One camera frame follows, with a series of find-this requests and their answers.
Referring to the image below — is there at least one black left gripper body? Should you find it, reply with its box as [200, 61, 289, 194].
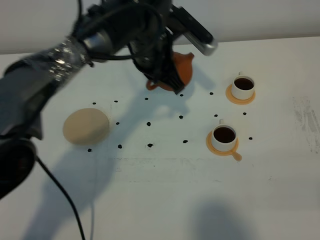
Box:
[82, 0, 173, 80]

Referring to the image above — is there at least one far orange saucer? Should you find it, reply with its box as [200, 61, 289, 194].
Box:
[225, 84, 256, 105]

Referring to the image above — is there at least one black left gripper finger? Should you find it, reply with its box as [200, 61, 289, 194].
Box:
[159, 57, 185, 94]

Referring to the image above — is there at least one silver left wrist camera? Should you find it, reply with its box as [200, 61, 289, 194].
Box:
[166, 5, 218, 56]

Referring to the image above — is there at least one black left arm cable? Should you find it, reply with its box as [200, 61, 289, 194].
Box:
[34, 0, 166, 240]

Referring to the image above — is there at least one orange saucer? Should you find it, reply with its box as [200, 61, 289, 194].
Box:
[225, 84, 256, 105]
[206, 132, 242, 162]

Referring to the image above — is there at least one near white teacup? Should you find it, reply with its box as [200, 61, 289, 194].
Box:
[211, 118, 237, 152]

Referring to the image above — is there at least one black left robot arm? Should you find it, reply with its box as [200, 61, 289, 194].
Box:
[0, 0, 185, 197]

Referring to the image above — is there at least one near orange saucer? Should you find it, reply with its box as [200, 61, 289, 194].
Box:
[206, 132, 242, 162]

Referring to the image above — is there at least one far white teacup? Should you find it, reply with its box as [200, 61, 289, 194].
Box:
[231, 72, 255, 101]

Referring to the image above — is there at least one beige round teapot coaster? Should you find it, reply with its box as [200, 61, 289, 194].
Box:
[62, 108, 110, 146]

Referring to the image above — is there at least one white teacup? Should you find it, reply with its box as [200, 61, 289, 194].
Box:
[231, 72, 255, 101]
[211, 118, 237, 152]

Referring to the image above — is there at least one brown clay teapot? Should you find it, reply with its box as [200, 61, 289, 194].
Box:
[146, 52, 195, 91]

